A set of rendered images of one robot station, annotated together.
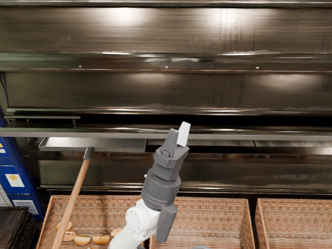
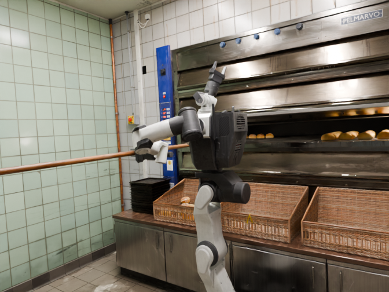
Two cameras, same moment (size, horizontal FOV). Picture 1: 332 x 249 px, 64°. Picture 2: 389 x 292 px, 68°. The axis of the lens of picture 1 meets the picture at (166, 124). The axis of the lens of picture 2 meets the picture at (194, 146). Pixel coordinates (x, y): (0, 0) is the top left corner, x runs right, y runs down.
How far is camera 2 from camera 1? 1.79 m
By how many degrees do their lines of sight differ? 46
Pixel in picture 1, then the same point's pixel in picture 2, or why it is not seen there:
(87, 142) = not seen: hidden behind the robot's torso
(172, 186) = (213, 81)
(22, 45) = (190, 83)
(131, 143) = not seen: hidden behind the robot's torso
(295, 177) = (345, 165)
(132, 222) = not seen: hidden behind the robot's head
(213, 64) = (269, 81)
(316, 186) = (365, 174)
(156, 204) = (207, 88)
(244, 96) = (289, 97)
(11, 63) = (184, 94)
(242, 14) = (281, 55)
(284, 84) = (312, 88)
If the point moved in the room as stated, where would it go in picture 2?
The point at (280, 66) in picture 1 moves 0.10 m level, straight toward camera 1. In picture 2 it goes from (305, 77) to (296, 76)
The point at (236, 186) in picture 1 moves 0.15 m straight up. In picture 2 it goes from (298, 172) to (297, 152)
